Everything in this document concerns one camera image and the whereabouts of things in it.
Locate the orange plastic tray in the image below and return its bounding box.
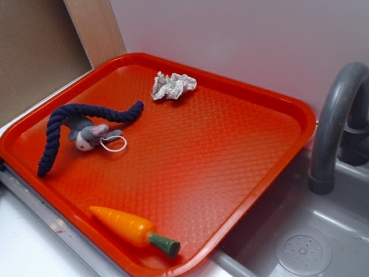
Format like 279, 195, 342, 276
1, 53, 316, 276

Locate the crumpled white paper towel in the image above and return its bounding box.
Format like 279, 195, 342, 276
151, 72, 197, 100

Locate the grey plush mouse toy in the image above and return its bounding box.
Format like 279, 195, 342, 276
63, 116, 127, 152

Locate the orange plastic toy carrot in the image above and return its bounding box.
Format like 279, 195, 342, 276
89, 206, 181, 259

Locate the grey plastic toy sink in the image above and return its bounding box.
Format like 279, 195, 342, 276
211, 150, 368, 276

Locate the light wooden board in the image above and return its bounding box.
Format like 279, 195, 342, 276
64, 0, 126, 68

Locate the grey plastic toy faucet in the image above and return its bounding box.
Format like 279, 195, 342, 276
308, 62, 368, 194

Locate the brown cardboard panel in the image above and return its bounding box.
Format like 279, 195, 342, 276
1, 1, 91, 126

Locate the dark blue twisted rope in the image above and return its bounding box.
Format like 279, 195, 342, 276
36, 100, 145, 178

